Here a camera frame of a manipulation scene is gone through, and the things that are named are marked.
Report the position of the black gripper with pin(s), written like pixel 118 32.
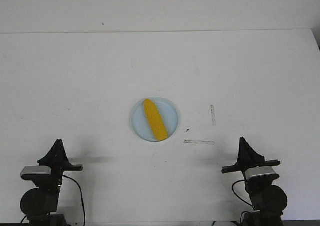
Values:
pixel 52 158
pixel 247 154

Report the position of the yellow corn cob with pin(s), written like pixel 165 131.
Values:
pixel 155 120

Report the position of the light blue round plate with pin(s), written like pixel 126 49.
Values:
pixel 139 122

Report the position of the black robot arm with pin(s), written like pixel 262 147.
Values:
pixel 40 204
pixel 267 201

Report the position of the clear tape strip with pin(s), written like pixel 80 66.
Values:
pixel 190 141

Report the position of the white object at bottom edge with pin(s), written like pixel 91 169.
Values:
pixel 223 223

